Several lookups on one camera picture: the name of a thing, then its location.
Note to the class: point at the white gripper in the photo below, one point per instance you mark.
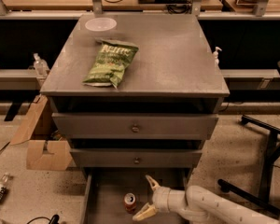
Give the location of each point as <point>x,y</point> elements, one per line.
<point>161,198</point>

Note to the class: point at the red coke can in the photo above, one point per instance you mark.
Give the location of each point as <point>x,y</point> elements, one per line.
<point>129,202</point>

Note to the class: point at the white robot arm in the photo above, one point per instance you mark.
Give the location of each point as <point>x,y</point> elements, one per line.
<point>196,204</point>

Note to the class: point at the grey open bottom drawer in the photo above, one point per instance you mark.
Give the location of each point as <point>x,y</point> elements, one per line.
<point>106,188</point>

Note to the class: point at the grey middle drawer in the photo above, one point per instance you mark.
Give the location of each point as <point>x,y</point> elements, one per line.
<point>133,157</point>

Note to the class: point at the grey drawer cabinet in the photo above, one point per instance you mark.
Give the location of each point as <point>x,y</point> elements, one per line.
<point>173,72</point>

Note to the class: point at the grey top drawer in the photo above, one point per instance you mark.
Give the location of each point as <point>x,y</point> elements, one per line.
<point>135,126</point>

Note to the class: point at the brown cardboard box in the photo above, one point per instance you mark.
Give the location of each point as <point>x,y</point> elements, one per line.
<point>47,150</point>

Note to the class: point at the black chair base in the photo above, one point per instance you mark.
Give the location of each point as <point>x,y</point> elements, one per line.
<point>272,153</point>

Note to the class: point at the green chip bag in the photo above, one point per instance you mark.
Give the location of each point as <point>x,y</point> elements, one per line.
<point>111,61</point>

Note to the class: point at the clear plastic bottle on shelf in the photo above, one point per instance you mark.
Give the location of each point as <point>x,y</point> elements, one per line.
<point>41,66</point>

